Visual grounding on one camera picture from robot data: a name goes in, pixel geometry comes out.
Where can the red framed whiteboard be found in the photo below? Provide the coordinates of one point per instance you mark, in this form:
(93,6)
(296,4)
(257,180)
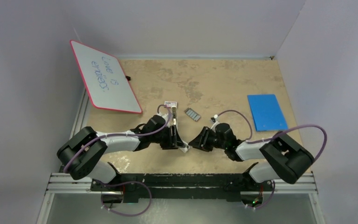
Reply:
(104,79)

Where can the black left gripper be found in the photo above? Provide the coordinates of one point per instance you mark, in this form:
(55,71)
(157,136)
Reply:
(173,140)

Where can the blue notebook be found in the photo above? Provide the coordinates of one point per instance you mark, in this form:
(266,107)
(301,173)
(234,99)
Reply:
(266,112)

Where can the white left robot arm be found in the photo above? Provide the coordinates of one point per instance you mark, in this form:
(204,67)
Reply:
(81,155)

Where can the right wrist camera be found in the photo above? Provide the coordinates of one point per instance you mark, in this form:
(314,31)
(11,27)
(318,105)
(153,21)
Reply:
(214,120)

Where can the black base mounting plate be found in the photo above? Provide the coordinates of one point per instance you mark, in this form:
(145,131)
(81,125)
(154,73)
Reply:
(230,187)

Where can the staple tray with staples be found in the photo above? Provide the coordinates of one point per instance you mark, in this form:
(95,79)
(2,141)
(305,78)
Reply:
(192,114)

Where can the white stapler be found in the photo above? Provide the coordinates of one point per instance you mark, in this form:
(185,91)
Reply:
(174,115)

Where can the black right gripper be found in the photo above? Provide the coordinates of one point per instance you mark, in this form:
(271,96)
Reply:
(201,141)

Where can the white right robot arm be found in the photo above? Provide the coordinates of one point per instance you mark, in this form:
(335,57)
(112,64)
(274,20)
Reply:
(283,157)

